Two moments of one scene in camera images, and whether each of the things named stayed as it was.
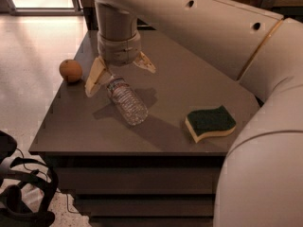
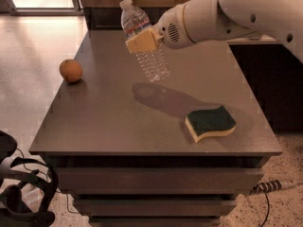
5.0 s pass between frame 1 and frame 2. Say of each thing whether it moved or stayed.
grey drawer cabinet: stayed
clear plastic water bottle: moved
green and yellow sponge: stayed
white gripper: moved
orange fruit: stayed
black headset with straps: stayed
